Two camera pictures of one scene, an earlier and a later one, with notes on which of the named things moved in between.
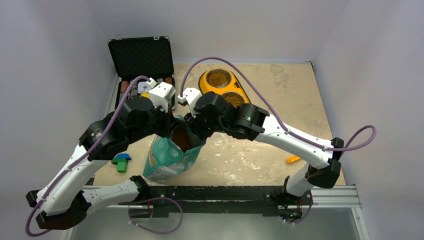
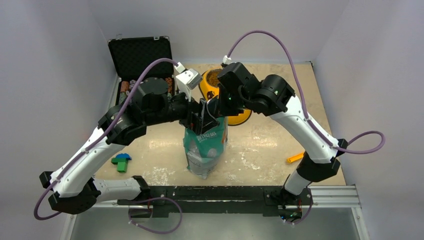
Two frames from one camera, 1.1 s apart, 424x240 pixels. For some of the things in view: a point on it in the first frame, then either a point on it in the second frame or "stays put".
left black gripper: (169, 122) → (203, 121)
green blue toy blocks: (121, 160) stays put
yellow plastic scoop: (293, 158) stays put
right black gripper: (196, 125) → (223, 109)
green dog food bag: (165, 162) → (203, 151)
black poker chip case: (150, 57) stays put
